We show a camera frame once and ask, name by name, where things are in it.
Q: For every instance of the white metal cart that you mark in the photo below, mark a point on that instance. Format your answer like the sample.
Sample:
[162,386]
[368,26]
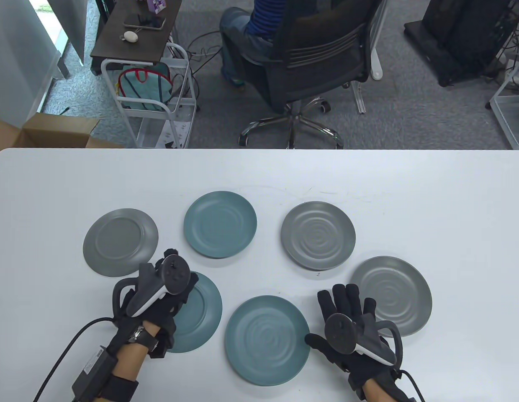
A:
[185,103]

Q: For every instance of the cardboard box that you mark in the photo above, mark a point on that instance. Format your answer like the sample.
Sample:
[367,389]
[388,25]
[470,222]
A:
[58,125]

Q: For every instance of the grey partition panel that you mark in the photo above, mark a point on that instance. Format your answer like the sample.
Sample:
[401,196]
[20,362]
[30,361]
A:
[71,25]

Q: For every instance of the person's right hand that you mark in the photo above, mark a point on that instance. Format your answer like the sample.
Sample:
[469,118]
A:
[343,299]

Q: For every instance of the grey plate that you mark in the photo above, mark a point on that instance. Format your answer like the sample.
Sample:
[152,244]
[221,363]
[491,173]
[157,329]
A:
[393,289]
[119,240]
[318,235]

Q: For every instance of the person's left hand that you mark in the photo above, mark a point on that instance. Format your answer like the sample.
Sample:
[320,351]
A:
[159,312]

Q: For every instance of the person's left forearm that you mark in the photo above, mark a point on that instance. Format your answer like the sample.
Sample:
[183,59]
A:
[127,364]

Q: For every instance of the grey and white controller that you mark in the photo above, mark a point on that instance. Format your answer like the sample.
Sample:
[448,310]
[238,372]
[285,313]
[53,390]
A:
[368,345]
[175,274]

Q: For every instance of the dark brown side table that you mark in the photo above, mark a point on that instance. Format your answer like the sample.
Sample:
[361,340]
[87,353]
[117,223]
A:
[150,42]

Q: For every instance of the black equipment case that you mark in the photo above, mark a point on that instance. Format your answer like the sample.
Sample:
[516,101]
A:
[460,42]

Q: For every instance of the teal plate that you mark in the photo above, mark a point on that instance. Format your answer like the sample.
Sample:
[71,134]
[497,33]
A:
[265,341]
[201,318]
[220,224]

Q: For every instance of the silver metal rail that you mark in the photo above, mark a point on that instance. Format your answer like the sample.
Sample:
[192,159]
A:
[359,98]

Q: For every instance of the white desk leg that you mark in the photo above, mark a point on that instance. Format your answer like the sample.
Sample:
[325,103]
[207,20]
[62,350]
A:
[376,63]

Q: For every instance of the purple box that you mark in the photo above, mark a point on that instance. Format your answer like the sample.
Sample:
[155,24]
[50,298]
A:
[156,4]

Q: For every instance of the black forearm battery box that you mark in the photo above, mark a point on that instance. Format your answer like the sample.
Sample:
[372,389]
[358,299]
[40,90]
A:
[94,370]

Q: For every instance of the teal bag with red trim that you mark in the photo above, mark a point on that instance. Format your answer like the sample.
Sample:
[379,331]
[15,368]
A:
[144,90]

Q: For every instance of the white computer mouse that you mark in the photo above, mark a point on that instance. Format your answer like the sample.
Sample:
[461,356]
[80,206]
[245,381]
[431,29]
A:
[129,36]

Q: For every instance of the black office chair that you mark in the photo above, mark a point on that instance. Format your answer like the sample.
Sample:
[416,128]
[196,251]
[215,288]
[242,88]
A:
[322,63]

